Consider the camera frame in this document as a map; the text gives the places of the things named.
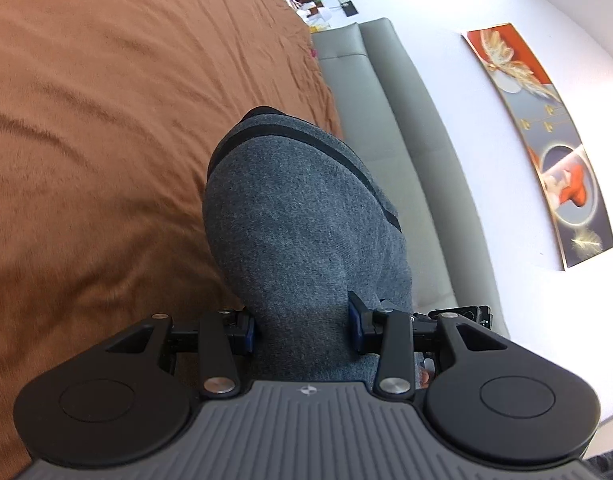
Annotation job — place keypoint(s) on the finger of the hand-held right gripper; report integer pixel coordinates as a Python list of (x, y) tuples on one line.
[(474, 316)]

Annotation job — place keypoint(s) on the grey pants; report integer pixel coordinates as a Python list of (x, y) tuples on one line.
[(296, 240)]

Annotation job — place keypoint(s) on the orange plush blanket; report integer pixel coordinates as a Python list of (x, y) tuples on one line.
[(111, 135)]

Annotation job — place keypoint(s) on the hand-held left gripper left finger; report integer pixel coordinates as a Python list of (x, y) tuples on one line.
[(248, 334)]

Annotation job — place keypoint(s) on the person's right hand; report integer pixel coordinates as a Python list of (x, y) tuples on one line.
[(425, 377)]

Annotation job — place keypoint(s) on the orange feather wall picture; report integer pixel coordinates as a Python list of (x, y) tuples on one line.
[(546, 150)]

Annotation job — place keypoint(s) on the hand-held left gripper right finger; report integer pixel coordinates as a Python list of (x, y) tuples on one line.
[(354, 321)]

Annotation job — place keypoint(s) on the grey padded headboard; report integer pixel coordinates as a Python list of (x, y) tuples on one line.
[(411, 160)]

